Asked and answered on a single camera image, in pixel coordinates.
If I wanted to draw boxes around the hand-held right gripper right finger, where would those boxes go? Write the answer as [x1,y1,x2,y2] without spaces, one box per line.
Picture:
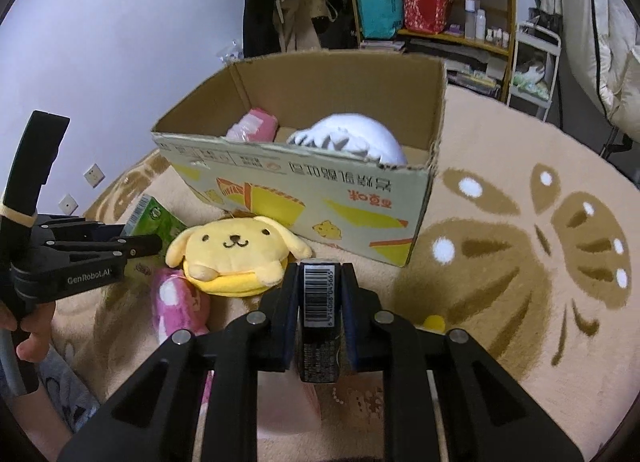
[339,263,586,462]

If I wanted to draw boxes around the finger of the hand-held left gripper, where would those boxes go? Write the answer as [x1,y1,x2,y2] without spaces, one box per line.
[44,233,164,269]
[35,215,127,243]

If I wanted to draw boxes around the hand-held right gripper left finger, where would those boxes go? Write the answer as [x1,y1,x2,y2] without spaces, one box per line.
[57,263,302,462]

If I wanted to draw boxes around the green packet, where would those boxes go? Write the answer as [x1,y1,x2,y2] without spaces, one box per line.
[121,194,187,279]

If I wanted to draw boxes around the black barcode tube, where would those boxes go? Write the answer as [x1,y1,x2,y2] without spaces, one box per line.
[257,258,346,438]

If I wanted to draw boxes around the magenta pink plush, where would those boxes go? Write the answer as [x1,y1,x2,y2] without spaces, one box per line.
[151,267,212,344]

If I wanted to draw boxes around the yellow dog plush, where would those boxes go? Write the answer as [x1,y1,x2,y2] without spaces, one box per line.
[165,215,314,298]

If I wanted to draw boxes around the printed cardboard box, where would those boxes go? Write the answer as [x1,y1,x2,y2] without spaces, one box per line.
[151,49,448,269]

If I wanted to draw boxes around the pink roll cake plush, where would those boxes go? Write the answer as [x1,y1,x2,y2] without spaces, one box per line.
[224,108,279,143]

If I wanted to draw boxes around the white fluffy plush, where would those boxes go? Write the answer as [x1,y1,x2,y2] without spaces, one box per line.
[286,113,409,169]

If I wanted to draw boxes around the person's left hand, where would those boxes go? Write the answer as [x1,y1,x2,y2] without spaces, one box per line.
[0,301,57,363]

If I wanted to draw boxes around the printed pajama clothing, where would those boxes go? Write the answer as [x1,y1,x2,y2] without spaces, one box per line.
[36,346,104,436]

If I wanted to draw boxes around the beige butterfly blanket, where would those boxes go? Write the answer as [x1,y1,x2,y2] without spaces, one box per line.
[50,79,640,462]

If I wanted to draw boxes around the black hanging garment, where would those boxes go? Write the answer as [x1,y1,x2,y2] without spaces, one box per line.
[242,0,282,59]

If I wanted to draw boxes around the pile of books and papers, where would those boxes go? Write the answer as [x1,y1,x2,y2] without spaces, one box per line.
[406,39,502,99]

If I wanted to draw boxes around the stack of books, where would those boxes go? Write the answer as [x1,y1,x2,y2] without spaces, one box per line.
[359,39,407,54]

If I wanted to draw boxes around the beige hanging pants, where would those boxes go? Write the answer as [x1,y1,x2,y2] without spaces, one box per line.
[272,0,322,51]

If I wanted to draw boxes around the pale green packets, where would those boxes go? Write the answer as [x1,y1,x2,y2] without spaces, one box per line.
[511,73,549,102]

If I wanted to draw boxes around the calico cat plush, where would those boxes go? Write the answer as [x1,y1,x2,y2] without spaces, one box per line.
[515,54,547,78]

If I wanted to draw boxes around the teal bag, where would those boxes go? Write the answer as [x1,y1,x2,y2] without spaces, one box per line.
[356,0,404,39]

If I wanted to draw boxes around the red patterned bag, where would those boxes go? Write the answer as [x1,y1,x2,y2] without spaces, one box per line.
[399,0,457,36]

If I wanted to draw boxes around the tall white bottles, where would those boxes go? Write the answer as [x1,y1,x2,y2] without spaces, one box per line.
[464,0,487,41]

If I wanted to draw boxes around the white rolling cart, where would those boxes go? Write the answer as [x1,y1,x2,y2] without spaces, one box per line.
[506,21,562,124]

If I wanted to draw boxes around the wooden shelf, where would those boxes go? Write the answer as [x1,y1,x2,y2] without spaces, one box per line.
[343,0,517,103]

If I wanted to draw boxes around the dark handbag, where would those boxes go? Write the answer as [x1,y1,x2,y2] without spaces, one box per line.
[527,7,564,34]

